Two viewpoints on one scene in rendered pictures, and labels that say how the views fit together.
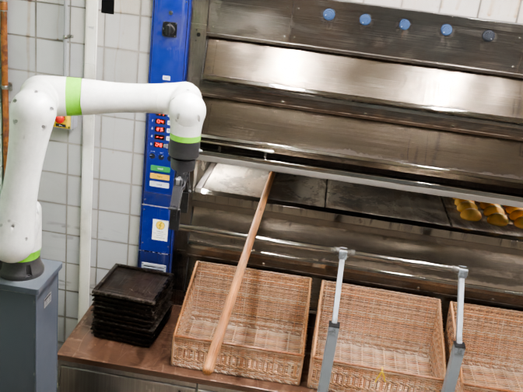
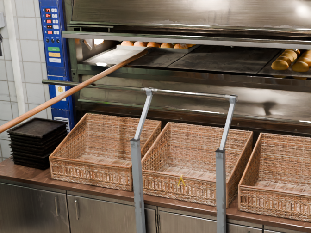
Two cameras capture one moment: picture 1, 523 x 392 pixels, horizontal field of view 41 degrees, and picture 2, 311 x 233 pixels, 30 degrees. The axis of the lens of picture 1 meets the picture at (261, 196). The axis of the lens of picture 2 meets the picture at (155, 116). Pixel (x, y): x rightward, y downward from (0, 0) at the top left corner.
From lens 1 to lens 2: 1.55 m
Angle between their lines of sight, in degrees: 20
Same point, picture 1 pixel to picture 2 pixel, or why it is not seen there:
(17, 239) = not seen: outside the picture
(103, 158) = (22, 46)
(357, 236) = (189, 87)
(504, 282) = (300, 115)
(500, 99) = not seen: outside the picture
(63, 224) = (8, 94)
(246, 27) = not seen: outside the picture
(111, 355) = (17, 173)
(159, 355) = (48, 174)
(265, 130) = (112, 13)
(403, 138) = (205, 7)
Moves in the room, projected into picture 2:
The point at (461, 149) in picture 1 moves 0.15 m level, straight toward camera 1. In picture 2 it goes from (247, 10) to (234, 15)
